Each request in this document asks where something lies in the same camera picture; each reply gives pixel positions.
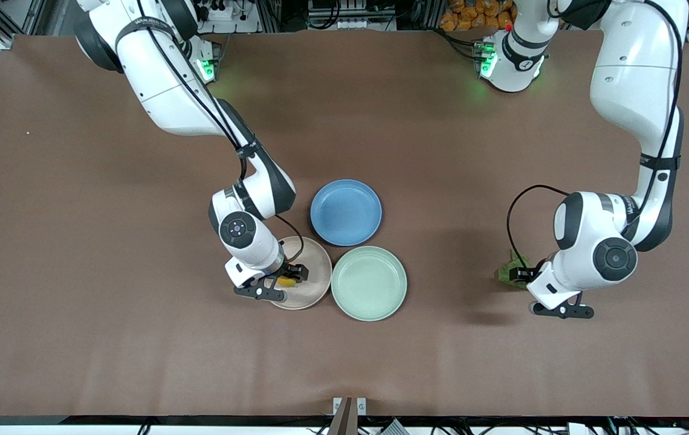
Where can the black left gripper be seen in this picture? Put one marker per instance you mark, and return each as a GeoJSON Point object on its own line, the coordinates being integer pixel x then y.
{"type": "Point", "coordinates": [527, 273]}

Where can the grey ribbed adapter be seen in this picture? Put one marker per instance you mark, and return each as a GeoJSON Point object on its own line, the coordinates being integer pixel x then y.
{"type": "Point", "coordinates": [391, 428]}

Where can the green lettuce leaf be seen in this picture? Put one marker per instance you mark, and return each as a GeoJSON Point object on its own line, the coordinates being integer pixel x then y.
{"type": "Point", "coordinates": [506, 273]}

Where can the bag of orange snacks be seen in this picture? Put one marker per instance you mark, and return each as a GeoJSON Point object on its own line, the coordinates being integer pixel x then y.
{"type": "Point", "coordinates": [471, 15]}

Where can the grey metal bracket post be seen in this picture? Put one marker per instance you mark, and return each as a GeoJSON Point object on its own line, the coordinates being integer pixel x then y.
{"type": "Point", "coordinates": [344, 417]}

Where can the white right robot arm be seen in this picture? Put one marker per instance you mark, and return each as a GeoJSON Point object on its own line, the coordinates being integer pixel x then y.
{"type": "Point", "coordinates": [169, 90]}

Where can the blue plate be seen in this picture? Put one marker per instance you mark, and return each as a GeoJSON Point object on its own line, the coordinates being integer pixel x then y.
{"type": "Point", "coordinates": [346, 212]}

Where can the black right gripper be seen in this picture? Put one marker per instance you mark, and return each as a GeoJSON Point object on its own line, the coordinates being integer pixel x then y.
{"type": "Point", "coordinates": [292, 270]}

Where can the pale green plate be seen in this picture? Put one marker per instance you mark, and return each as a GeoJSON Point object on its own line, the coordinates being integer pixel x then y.
{"type": "Point", "coordinates": [368, 284]}

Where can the brown table cover sheet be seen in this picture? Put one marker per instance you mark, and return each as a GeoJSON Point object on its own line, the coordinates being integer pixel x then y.
{"type": "Point", "coordinates": [139, 362]}

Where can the white power strip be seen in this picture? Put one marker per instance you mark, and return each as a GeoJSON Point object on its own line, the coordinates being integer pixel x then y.
{"type": "Point", "coordinates": [217, 13]}

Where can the yellow lemon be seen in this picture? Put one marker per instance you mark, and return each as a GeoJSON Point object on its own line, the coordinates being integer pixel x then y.
{"type": "Point", "coordinates": [286, 282]}

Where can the beige plate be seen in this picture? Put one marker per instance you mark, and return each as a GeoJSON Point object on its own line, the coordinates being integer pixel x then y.
{"type": "Point", "coordinates": [317, 284]}

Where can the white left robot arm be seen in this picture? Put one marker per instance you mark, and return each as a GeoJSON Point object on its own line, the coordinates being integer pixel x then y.
{"type": "Point", "coordinates": [628, 72]}

